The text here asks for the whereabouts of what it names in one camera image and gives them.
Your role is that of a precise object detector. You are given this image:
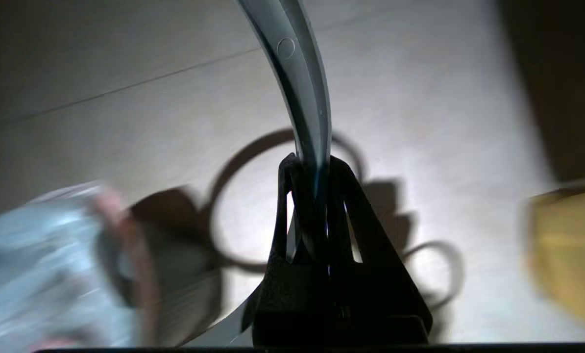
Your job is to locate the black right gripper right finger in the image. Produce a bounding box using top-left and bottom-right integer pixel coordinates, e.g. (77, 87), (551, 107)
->
(324, 156), (434, 345)

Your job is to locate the yellow bag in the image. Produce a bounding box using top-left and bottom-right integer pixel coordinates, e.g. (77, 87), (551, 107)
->
(525, 189), (585, 335)

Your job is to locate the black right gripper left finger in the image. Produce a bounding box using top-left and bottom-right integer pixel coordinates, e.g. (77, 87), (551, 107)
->
(252, 153), (330, 345)

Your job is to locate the fresh white plastic bag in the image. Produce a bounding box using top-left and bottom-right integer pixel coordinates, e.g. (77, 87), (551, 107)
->
(0, 180), (152, 352)

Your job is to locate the grey bin rim ring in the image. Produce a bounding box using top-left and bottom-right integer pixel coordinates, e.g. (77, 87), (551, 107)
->
(185, 0), (333, 347)

